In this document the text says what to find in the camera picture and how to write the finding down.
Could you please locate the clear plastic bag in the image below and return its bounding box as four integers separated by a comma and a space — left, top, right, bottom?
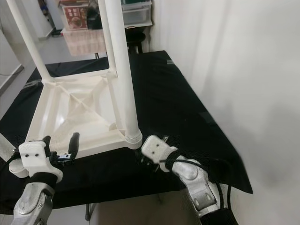
23, 80, 43, 88

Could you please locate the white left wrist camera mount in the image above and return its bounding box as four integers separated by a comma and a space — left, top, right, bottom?
18, 140, 64, 184

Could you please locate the black stool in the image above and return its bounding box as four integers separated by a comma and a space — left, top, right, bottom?
126, 29, 146, 53

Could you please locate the beige side table cloth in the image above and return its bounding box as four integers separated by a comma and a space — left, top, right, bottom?
60, 29, 108, 57

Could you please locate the black bag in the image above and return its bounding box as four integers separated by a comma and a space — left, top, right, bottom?
86, 0, 104, 30

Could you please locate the cream plastic table top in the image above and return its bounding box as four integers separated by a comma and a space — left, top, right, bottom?
8, 69, 144, 180

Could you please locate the red printed box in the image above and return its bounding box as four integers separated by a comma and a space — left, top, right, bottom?
63, 5, 89, 31

